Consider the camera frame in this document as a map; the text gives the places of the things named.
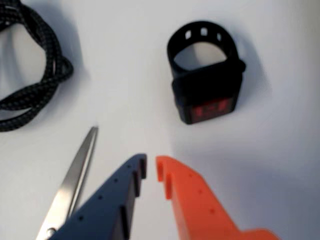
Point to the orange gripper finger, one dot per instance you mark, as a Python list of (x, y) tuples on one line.
[(195, 205)]

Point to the blue-grey gripper finger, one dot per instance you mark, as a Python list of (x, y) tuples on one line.
[(105, 207)]

